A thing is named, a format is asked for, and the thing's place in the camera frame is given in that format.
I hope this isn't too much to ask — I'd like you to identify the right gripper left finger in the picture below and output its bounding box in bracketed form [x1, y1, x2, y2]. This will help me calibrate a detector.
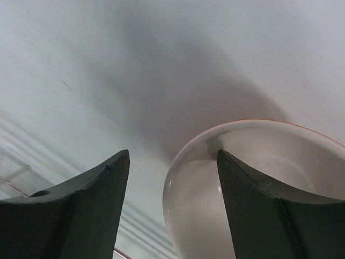
[1, 150, 130, 258]

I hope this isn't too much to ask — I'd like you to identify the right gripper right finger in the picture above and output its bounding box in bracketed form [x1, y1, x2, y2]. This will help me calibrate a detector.
[217, 150, 344, 258]

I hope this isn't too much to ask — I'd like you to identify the white orange ceramic bowl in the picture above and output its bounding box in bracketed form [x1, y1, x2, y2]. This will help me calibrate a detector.
[163, 120, 344, 258]

